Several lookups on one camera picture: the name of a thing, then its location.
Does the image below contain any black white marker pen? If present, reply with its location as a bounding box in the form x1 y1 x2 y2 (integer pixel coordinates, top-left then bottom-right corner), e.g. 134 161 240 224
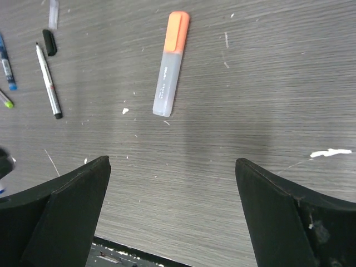
36 43 63 119

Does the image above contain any black pen cap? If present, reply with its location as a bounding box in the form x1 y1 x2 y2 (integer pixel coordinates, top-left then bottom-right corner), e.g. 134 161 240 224
42 29 57 56

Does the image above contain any white pen black tip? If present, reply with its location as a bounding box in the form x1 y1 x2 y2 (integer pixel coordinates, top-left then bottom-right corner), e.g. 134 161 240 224
0 147 16 179

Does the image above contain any translucent highlighter body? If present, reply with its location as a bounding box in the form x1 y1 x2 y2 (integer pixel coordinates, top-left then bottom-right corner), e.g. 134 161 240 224
152 52 182 117

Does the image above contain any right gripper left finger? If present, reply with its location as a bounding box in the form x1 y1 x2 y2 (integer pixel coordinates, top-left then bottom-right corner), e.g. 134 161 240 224
1 156 111 266

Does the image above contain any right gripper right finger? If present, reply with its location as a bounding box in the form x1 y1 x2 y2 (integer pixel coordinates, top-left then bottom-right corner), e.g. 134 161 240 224
235 159 355 266

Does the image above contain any white pen green tip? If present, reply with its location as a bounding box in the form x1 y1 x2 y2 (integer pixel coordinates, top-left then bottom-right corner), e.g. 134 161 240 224
0 90 14 108

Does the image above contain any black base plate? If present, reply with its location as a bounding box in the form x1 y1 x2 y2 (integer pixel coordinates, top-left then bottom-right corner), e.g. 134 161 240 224
86 236 189 266

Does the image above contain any blue pen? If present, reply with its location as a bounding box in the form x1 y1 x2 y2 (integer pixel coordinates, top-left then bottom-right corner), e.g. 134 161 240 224
0 36 17 91

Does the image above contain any orange highlighter cap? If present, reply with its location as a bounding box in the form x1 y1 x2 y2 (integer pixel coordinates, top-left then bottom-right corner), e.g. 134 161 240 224
164 11 190 54

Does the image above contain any clear pen cap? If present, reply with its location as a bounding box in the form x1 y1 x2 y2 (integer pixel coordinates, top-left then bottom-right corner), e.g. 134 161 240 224
48 0 59 29

